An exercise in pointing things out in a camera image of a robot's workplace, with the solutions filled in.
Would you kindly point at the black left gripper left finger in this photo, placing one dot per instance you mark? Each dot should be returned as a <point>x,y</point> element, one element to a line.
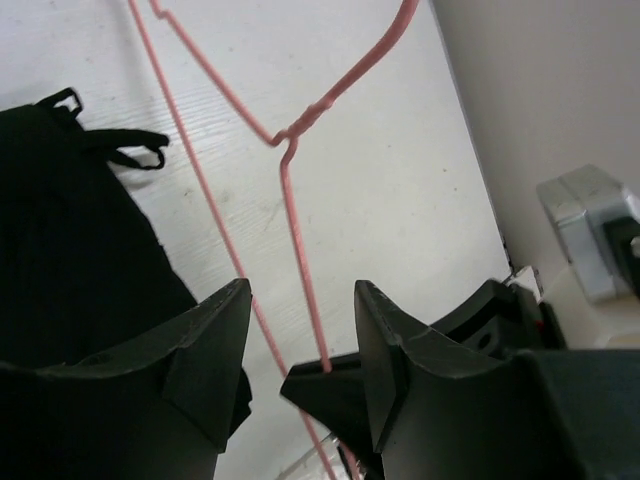
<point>158,406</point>

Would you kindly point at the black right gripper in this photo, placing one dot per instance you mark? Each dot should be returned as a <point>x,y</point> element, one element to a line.
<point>498,321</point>

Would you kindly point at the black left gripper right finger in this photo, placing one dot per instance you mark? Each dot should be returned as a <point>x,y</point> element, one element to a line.
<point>439,410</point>

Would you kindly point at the pink wire hanger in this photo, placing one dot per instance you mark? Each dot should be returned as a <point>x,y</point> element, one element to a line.
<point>289,135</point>

